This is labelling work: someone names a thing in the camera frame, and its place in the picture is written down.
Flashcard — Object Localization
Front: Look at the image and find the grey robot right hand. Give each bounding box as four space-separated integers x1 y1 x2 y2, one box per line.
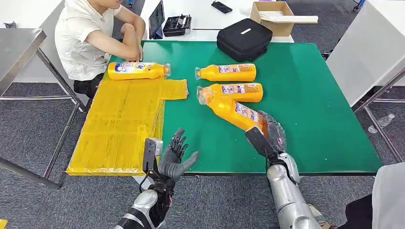
257 110 288 156

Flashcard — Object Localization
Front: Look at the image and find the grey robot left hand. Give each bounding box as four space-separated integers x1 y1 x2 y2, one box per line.
157 127 200 181

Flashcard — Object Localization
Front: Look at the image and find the orange drink bottle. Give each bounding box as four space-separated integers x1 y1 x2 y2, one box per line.
196 85 268 136
202 82 264 104
194 63 257 83
107 62 172 81

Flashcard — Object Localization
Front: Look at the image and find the green table mat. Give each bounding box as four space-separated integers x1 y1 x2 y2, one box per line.
109 40 384 175

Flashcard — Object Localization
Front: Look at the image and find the yellow plastic sheet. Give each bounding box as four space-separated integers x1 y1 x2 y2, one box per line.
65 78 190 177

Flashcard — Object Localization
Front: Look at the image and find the black zipper case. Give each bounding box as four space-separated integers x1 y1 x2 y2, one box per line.
216 18 273 63

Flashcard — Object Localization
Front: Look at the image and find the clear plastic water bottle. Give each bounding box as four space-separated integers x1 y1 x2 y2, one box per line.
368 113 396 134

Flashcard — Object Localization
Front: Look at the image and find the open cardboard box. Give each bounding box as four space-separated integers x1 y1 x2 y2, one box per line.
250 1 319 37

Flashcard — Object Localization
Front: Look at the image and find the white sheet in cardboard box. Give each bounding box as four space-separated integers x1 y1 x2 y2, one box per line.
258 11 319 24

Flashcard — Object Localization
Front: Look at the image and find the white table with metal legs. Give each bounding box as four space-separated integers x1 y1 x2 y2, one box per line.
326 0 405 165

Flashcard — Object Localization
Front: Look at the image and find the person beside robot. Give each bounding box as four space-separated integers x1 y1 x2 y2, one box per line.
307 163 405 229

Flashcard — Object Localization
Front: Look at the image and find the black plastic tray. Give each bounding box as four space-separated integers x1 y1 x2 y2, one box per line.
162 14 192 38

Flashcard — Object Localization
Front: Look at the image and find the black smartphone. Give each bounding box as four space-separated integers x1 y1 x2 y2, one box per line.
211 1 233 14

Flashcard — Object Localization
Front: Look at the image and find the black tablet on stand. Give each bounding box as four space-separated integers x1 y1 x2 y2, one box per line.
148 0 166 40

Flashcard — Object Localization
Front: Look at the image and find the white desk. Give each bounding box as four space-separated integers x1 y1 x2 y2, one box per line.
139 0 295 43

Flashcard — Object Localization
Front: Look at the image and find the seated person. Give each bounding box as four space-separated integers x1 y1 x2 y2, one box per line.
54 0 147 99

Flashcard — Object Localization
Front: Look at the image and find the steel bench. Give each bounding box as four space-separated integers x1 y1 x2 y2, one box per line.
0 28 91 190

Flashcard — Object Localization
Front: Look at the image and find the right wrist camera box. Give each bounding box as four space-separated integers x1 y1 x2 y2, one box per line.
245 126 280 159

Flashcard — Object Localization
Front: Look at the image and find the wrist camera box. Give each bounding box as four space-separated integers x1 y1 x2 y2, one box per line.
245 126 280 159
142 137 164 175

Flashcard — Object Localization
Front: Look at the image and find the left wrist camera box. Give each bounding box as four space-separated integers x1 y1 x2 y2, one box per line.
142 137 164 175

